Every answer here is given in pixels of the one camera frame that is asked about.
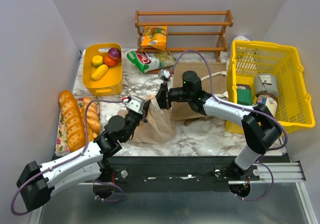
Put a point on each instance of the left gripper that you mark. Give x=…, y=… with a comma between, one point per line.
x=145, y=110

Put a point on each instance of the yellow lemon squash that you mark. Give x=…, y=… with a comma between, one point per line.
x=99, y=73

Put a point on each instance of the yellow chips bag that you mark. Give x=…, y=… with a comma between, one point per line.
x=154, y=37

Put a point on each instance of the wooden shelf rack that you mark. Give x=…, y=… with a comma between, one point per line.
x=203, y=31

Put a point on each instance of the green box in basket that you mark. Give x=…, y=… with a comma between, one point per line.
x=244, y=96

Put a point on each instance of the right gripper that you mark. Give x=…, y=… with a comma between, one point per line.
x=165, y=96

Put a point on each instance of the burlap tote bag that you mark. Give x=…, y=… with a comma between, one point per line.
x=181, y=112

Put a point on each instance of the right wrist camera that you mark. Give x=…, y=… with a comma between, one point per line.
x=164, y=75

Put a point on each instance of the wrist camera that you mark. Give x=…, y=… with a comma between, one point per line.
x=164, y=75
x=135, y=104

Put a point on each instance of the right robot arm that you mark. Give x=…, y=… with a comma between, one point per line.
x=259, y=126

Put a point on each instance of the purple onion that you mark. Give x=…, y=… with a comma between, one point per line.
x=114, y=53

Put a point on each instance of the yellow round squash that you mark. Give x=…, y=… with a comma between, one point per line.
x=97, y=61

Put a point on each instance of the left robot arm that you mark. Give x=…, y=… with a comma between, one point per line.
x=37, y=182

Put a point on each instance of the orange plastic grocery bag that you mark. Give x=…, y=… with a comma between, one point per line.
x=158, y=129

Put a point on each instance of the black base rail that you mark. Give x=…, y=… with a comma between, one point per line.
x=174, y=174

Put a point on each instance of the yellow plastic bin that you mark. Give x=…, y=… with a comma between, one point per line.
x=110, y=83

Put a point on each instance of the grey wrapped package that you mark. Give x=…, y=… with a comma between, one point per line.
x=266, y=83

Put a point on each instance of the green white Chulz chips bag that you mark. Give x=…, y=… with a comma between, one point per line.
x=149, y=61

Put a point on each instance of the long baguette bread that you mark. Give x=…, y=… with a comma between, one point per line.
x=75, y=131

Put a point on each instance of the orange tomato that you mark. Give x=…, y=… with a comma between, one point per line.
x=110, y=62

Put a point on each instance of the brown labelled jar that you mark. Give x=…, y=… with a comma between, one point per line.
x=267, y=99

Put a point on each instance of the yellow mesh basket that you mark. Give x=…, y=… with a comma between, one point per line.
x=250, y=58

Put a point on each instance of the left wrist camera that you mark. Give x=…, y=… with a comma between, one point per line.
x=135, y=104

